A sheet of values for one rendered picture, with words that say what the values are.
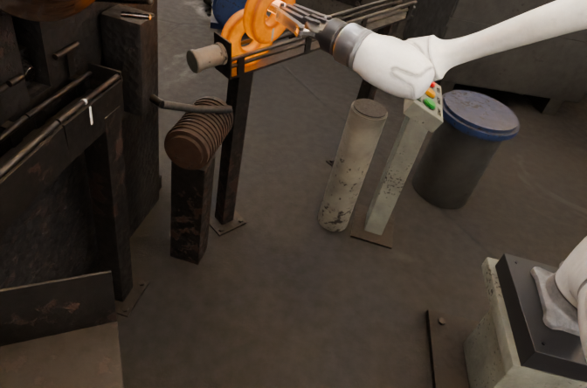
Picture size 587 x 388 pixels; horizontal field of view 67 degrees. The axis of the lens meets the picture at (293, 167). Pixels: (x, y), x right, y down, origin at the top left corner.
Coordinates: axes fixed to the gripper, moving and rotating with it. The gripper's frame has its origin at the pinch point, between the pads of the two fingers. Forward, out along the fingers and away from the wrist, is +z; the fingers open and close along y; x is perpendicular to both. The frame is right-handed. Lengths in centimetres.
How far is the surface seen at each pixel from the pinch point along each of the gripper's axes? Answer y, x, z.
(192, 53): -11.5, -15.9, 12.7
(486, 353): 9, -66, -86
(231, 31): -1.3, -11.1, 9.9
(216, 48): -5.2, -15.2, 10.8
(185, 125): -18.0, -31.7, 6.8
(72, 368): -74, -22, -32
